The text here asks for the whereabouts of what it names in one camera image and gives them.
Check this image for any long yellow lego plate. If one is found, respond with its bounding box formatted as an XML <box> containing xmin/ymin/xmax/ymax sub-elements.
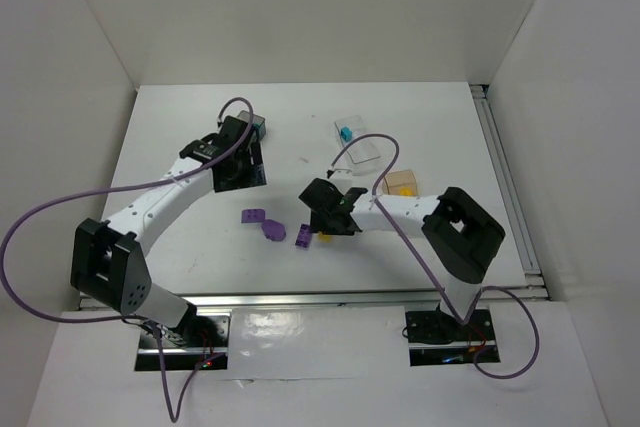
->
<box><xmin>317</xmin><ymin>232</ymin><xmax>332</xmax><ymax>243</ymax></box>

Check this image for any dark purple lego plate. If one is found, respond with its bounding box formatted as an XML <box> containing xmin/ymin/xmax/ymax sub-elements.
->
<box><xmin>294</xmin><ymin>224</ymin><xmax>313</xmax><ymax>250</ymax></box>

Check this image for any small teal lego cube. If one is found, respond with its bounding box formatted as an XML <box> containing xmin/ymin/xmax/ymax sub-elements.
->
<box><xmin>340</xmin><ymin>127</ymin><xmax>353</xmax><ymax>142</ymax></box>

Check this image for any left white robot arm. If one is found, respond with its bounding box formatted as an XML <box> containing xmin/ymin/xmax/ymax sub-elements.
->
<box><xmin>70</xmin><ymin>116</ymin><xmax>266</xmax><ymax>345</ymax></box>

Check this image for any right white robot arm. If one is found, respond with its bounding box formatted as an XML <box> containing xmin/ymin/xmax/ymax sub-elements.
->
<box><xmin>299</xmin><ymin>178</ymin><xmax>506</xmax><ymax>325</ymax></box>

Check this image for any purple rounded lego brick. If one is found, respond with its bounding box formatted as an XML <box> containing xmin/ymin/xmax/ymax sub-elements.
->
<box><xmin>241</xmin><ymin>208</ymin><xmax>266</xmax><ymax>224</ymax></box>

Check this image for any purple oval lego brick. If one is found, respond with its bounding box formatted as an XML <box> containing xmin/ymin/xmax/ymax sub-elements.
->
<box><xmin>261</xmin><ymin>219</ymin><xmax>286</xmax><ymax>242</ymax></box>

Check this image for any dark smoky plastic container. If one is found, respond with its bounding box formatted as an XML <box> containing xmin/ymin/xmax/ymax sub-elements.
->
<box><xmin>237</xmin><ymin>110</ymin><xmax>266</xmax><ymax>141</ymax></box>

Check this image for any clear plastic container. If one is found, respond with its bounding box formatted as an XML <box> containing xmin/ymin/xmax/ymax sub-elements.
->
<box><xmin>334</xmin><ymin>115</ymin><xmax>381</xmax><ymax>176</ymax></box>

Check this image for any orange tinted plastic container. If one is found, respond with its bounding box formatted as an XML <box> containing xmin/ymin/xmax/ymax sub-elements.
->
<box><xmin>382</xmin><ymin>169</ymin><xmax>419</xmax><ymax>197</ymax></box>

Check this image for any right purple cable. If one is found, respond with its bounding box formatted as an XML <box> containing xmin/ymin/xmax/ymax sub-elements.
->
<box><xmin>327</xmin><ymin>134</ymin><xmax>541</xmax><ymax>378</ymax></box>

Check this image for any purple cable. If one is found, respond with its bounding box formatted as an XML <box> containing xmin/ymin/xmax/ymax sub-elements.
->
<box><xmin>327</xmin><ymin>134</ymin><xmax>541</xmax><ymax>378</ymax></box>
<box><xmin>0</xmin><ymin>96</ymin><xmax>256</xmax><ymax>423</ymax></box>

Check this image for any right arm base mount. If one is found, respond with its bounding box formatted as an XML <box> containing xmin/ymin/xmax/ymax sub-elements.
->
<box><xmin>401</xmin><ymin>309</ymin><xmax>500</xmax><ymax>367</ymax></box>

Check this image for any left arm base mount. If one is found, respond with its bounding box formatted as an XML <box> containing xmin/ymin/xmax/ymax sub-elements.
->
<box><xmin>123</xmin><ymin>312</ymin><xmax>232</xmax><ymax>372</ymax></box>

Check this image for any aluminium rail frame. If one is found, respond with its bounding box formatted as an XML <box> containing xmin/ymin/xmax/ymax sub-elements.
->
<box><xmin>112</xmin><ymin>82</ymin><xmax>548</xmax><ymax>306</ymax></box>

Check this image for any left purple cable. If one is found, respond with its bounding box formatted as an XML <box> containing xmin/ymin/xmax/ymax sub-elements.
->
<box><xmin>0</xmin><ymin>96</ymin><xmax>256</xmax><ymax>423</ymax></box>

